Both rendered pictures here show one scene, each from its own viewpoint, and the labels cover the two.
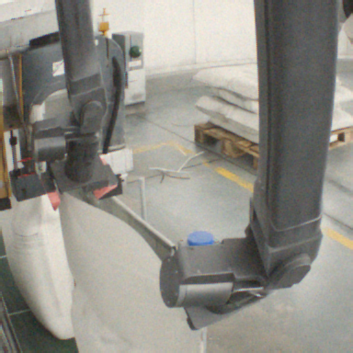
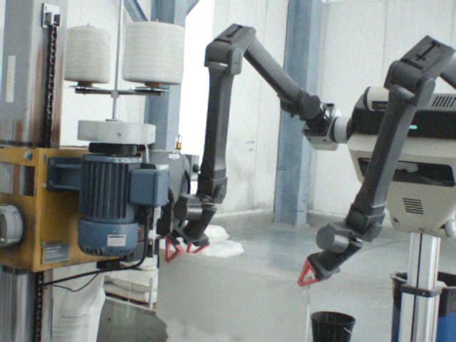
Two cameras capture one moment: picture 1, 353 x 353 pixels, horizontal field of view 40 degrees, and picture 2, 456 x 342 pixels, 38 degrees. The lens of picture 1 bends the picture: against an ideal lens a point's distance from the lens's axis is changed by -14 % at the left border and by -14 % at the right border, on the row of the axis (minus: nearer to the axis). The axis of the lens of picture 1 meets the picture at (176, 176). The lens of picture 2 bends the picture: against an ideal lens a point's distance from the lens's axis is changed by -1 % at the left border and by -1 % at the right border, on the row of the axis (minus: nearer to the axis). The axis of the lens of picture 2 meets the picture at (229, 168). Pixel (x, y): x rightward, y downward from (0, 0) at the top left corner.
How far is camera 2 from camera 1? 127 cm
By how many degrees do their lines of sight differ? 31
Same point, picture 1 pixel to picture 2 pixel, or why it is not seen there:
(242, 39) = not seen: hidden behind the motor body
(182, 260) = (333, 225)
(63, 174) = (185, 234)
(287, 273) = (374, 228)
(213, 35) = not seen: hidden behind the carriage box
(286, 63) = (392, 141)
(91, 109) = (222, 189)
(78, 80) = (217, 170)
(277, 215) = (373, 199)
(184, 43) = not seen: hidden behind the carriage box
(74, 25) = (221, 135)
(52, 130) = (197, 199)
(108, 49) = (183, 163)
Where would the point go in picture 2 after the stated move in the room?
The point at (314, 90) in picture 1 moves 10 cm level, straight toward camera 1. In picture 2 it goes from (397, 150) to (415, 152)
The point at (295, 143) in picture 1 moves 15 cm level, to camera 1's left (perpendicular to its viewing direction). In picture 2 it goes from (386, 170) to (332, 167)
